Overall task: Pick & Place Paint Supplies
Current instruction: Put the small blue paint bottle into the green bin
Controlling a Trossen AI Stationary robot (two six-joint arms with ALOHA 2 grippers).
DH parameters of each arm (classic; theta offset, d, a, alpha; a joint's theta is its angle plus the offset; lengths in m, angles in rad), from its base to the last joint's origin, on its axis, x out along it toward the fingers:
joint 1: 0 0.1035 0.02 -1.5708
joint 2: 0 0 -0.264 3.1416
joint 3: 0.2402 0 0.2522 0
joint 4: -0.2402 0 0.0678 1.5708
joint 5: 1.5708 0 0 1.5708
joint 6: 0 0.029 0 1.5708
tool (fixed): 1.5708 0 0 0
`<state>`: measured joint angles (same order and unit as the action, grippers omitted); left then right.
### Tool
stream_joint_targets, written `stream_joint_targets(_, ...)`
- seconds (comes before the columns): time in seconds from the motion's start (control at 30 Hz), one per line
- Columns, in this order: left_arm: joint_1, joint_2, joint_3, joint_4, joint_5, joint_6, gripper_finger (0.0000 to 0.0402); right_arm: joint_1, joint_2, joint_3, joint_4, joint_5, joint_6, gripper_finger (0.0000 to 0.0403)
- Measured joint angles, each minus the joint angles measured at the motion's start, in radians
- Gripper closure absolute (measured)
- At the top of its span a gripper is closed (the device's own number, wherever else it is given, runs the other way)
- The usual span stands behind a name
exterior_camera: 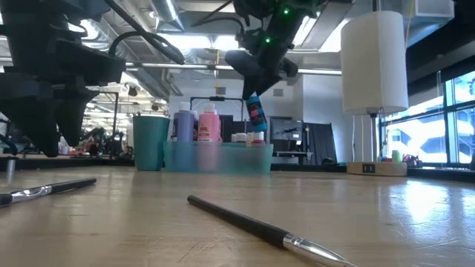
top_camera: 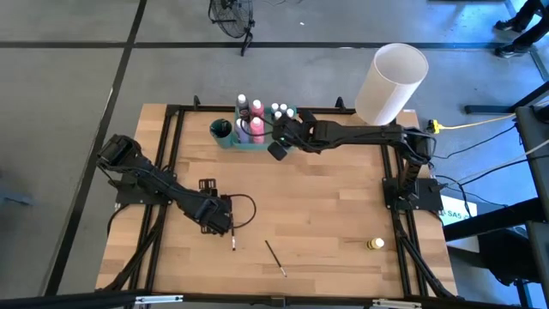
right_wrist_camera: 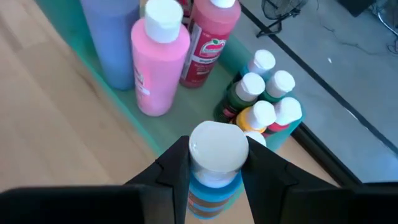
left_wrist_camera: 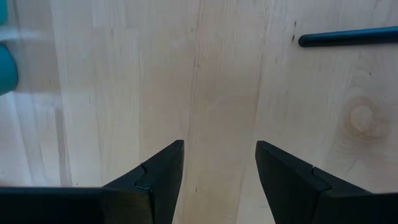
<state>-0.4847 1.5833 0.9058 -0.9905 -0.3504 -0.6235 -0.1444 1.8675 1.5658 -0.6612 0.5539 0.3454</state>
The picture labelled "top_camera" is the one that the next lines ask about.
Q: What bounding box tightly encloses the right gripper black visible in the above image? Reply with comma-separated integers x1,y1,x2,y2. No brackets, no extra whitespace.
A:
272,109,321,155

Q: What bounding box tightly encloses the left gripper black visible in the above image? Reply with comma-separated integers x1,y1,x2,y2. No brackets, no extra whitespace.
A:
188,178,235,236

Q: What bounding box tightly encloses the large pink paint bottle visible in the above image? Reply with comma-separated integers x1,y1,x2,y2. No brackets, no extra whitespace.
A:
250,116,266,145

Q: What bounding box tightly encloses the large purple paint bottle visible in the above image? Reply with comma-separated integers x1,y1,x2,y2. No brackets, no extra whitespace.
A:
234,118,250,145

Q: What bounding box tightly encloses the large dark paint bottle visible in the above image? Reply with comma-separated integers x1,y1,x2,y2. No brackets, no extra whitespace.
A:
235,93,252,123

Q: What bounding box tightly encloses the teal translucent plastic bin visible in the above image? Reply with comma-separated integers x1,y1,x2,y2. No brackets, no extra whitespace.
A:
231,105,298,152

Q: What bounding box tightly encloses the teal plastic cup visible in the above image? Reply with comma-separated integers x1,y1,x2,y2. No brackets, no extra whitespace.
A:
209,118,235,149

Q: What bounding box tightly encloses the white shade table lamp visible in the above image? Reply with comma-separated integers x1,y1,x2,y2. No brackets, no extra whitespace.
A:
353,42,430,126

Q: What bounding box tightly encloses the black floor fan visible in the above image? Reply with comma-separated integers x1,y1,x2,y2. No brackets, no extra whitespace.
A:
208,0,256,58

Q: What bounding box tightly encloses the black bar with silver brackets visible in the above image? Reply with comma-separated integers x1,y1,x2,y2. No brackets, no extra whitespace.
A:
0,289,549,309

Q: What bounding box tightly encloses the white printed sign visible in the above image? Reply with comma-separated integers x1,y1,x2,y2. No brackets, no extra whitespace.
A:
437,195,478,227

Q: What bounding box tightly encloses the person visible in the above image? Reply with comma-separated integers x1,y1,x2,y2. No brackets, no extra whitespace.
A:
492,0,549,59

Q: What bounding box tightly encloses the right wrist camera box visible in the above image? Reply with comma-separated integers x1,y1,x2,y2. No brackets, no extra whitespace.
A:
267,141,289,162

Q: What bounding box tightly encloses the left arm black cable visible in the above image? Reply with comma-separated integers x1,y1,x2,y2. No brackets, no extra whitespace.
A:
222,193,257,230

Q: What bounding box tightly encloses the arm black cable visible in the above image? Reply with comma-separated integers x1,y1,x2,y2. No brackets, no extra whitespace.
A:
222,193,257,230
238,116,280,138

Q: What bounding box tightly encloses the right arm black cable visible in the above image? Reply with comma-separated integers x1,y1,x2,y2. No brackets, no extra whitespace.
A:
238,116,280,138

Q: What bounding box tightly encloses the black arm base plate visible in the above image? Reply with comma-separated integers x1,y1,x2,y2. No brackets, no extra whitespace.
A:
382,175,445,212
114,171,177,206

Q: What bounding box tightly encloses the black aluminium table frame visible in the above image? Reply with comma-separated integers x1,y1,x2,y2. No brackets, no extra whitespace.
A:
96,94,460,301

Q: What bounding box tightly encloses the black floor cable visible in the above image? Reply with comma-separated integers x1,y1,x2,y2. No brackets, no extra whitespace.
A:
431,124,518,161
2,195,34,206

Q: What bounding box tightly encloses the yellow power cable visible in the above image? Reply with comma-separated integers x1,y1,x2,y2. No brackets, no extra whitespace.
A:
440,112,520,130

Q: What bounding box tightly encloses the black desk frame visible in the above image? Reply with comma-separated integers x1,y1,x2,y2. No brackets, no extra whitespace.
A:
441,81,549,309

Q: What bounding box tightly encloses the white cable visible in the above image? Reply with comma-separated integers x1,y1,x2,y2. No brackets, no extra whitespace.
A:
491,139,549,171

